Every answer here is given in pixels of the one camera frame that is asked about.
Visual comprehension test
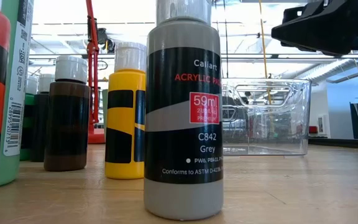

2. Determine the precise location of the black paint bottle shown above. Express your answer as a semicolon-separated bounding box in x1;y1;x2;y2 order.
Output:
30;73;56;163

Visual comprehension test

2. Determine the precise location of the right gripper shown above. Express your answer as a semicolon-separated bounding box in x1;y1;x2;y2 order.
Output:
271;0;358;56

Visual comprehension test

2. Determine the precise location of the brown paint bottle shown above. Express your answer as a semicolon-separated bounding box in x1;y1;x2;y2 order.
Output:
44;55;91;172

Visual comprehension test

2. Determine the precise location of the clear plastic bin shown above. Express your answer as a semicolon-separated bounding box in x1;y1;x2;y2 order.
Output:
221;78;312;156

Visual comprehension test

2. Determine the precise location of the large green paint bottle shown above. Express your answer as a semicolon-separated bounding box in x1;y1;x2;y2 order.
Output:
0;0;35;187

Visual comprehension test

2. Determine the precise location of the yellow paint bottle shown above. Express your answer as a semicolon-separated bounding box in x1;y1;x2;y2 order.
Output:
104;42;147;180

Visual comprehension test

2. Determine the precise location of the grey paint bottle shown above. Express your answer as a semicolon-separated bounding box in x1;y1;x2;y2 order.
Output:
143;0;224;222

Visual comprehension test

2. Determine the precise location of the black hanging cable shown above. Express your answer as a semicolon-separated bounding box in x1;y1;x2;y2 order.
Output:
224;0;229;79

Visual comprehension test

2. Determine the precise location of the yellow hanging cable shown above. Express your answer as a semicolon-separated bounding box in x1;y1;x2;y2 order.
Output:
258;0;275;105

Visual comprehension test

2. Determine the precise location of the dark green paint bottle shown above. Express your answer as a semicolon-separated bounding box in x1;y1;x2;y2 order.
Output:
19;76;39;162

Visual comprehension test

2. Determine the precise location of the red desk lamp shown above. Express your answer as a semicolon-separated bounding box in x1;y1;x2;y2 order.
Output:
85;0;107;144

